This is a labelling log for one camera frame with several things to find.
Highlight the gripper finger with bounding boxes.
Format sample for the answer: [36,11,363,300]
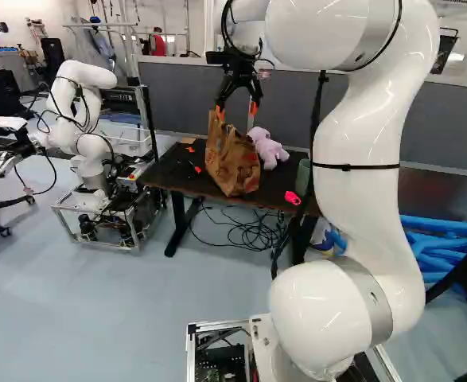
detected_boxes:
[242,77,264,116]
[214,76,243,121]

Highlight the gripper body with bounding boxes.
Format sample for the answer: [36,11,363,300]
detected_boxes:
[205,44,274,93]

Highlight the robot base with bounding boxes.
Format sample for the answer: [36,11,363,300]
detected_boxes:
[185,312,403,382]

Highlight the brown paper bag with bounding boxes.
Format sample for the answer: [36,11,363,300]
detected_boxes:
[204,108,263,197]

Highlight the pink plush toy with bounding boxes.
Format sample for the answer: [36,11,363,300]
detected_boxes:
[247,126,290,171]

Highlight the person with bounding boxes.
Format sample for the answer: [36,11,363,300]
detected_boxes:
[149,26,167,57]

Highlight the black table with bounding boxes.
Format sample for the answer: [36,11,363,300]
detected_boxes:
[137,138,324,268]

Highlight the green cup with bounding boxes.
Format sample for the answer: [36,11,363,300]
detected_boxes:
[296,158,311,194]

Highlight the white robot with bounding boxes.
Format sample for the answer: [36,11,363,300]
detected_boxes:
[0,59,168,252]

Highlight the blue foam tubes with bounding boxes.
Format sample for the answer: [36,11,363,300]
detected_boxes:
[399,213,467,284]

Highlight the black floor cables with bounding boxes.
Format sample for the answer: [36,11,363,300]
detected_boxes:
[189,198,298,259]

